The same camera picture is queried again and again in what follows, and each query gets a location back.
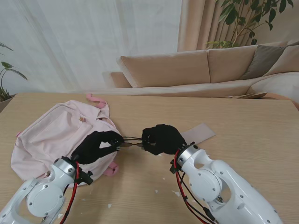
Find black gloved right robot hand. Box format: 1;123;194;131
141;124;187;156

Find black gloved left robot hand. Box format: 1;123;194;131
71;130;123;165

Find pale pink glasses pouch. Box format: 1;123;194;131
181;123;216;144

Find black sunglasses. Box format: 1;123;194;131
120;135;147;149

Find pink fabric backpack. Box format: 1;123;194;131
11;93;122;187

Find beige sofa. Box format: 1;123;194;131
110;41;299;108

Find flat brown cardboard piece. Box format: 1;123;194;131
228;92;268;100

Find white sheer curtain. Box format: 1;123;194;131
0;0;183;94

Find broad-leaved green plant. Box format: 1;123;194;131
0;42;28;102

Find beige pleated curtain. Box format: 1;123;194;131
177;0;299;52

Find white beanbag cushion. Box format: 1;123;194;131
247;71;299;105

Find grey sofa cushion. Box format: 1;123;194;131
240;44;288;80

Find tall small-leaved green plant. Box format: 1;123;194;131
205;0;295;49

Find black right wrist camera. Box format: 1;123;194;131
170;158;180;175

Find red left arm cable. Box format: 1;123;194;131
58;161;81;224

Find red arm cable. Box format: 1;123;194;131
174;149;218;224
58;161;81;224

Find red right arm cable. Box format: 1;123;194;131
174;149;218;224

